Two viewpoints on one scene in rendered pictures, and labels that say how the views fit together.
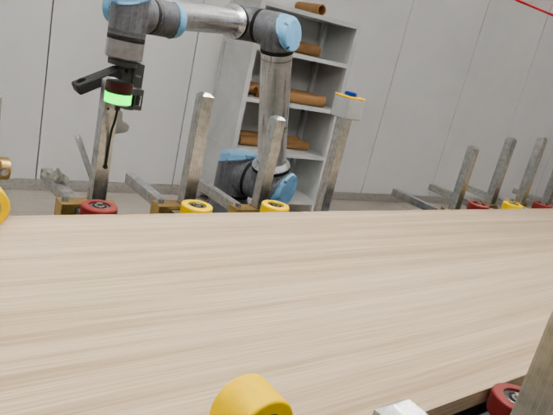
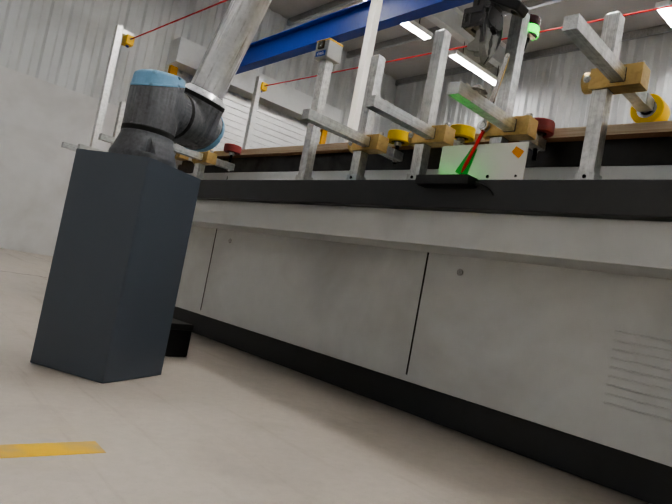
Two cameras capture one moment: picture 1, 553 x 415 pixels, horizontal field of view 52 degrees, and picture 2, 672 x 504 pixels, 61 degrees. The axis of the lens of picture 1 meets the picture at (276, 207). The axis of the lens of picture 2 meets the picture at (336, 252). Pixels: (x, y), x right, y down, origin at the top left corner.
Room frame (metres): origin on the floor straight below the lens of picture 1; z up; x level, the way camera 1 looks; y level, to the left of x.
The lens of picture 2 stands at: (1.78, 1.88, 0.36)
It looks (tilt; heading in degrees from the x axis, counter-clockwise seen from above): 3 degrees up; 266
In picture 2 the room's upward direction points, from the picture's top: 11 degrees clockwise
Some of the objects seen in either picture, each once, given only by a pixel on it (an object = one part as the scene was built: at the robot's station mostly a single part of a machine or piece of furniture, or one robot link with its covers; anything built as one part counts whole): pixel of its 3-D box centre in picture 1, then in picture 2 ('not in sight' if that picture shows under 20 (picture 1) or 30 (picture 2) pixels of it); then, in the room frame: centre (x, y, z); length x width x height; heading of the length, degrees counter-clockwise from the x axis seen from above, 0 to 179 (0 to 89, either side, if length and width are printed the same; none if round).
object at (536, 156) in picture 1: (524, 187); not in sight; (2.59, -1.10, 0.94); 0.04 x 0.04 x 0.48; 40
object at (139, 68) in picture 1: (122, 84); (485, 10); (1.40, 0.44, 1.15); 0.09 x 0.08 x 0.12; 130
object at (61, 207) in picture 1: (85, 210); (509, 129); (1.29, 0.45, 0.85); 0.14 x 0.06 x 0.05; 130
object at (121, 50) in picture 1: (123, 50); not in sight; (1.40, 0.45, 1.23); 0.10 x 0.09 x 0.05; 40
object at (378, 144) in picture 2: (250, 214); (367, 144); (1.61, 0.07, 0.83); 0.14 x 0.06 x 0.05; 130
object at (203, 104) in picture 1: (189, 180); (429, 107); (1.47, 0.24, 0.93); 0.04 x 0.04 x 0.48; 40
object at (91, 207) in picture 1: (96, 226); (537, 140); (1.18, 0.39, 0.85); 0.08 x 0.08 x 0.11
